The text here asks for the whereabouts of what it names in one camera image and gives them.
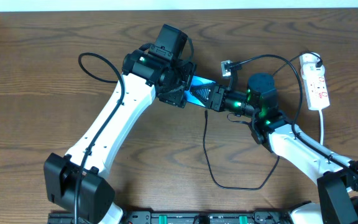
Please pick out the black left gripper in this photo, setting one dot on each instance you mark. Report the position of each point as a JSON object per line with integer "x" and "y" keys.
{"x": 176, "y": 90}

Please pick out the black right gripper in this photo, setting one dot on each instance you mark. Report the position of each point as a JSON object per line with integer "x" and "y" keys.
{"x": 216, "y": 98}

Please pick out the blue Galaxy smartphone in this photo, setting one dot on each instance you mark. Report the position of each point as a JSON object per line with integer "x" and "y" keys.
{"x": 199, "y": 91}

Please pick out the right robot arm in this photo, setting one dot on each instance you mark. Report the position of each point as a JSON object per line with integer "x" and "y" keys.
{"x": 336, "y": 176}

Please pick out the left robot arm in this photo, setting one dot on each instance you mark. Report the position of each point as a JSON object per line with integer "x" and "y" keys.
{"x": 77, "y": 181}

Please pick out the white USB charger adapter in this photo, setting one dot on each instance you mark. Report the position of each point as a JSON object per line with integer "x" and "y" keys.
{"x": 310, "y": 69}

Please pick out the white power strip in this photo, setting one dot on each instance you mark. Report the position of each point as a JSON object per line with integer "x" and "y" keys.
{"x": 315, "y": 87}

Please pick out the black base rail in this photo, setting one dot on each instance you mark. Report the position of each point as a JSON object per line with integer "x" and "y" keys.
{"x": 261, "y": 217}

